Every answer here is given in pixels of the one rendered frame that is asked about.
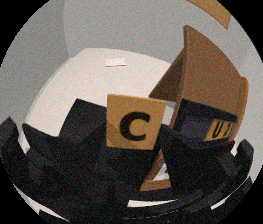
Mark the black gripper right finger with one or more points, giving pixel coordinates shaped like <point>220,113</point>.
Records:
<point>187,160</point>

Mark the white flat card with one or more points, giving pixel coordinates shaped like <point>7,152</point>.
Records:
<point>115,62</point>

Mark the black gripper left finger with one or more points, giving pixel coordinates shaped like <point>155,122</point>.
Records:
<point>74,154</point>

